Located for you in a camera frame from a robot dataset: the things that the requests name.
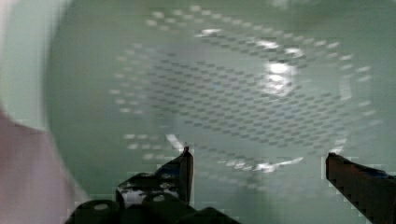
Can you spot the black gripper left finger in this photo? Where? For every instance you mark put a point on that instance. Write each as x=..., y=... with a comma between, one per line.
x=175, y=177

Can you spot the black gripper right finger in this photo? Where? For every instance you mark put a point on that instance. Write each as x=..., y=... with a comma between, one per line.
x=369, y=190

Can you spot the green perforated strainer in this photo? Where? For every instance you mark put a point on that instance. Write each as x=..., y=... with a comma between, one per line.
x=260, y=91

